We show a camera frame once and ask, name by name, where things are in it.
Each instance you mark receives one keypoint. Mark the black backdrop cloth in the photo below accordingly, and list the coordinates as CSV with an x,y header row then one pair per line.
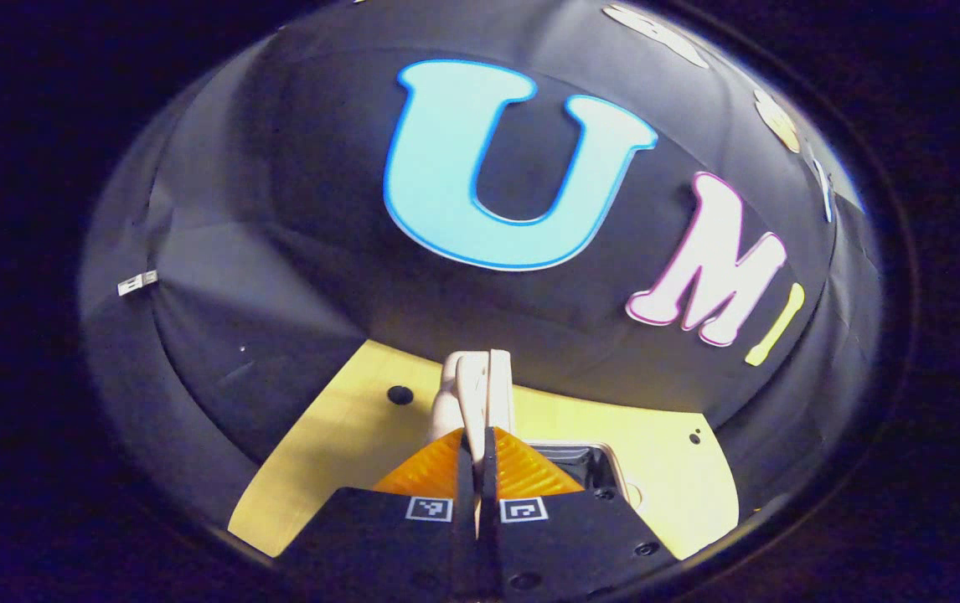
x,y
279,209

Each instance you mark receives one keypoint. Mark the pink suitcase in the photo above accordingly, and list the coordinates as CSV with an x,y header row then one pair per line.
x,y
488,385

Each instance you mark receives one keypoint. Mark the small white tag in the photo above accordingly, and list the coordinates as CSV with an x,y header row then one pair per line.
x,y
136,283

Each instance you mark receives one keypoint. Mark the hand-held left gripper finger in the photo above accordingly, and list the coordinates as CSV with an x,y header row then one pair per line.
x,y
488,502
467,502

